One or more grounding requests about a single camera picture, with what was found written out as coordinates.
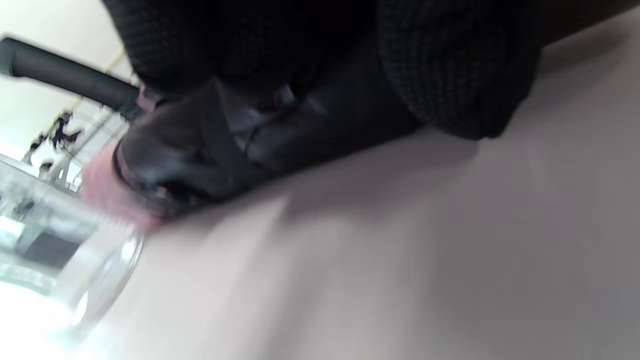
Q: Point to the clear bottle with orange lid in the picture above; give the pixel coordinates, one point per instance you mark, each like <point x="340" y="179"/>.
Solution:
<point x="60" y="250"/>

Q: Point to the black and pink umbrella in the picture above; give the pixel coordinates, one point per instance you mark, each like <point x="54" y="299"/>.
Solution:
<point x="200" y="150"/>

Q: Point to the person's left hand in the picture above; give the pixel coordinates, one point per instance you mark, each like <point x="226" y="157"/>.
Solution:
<point x="450" y="65"/>

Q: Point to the black office chair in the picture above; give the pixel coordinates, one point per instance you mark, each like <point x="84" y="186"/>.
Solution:
<point x="70" y="77"/>

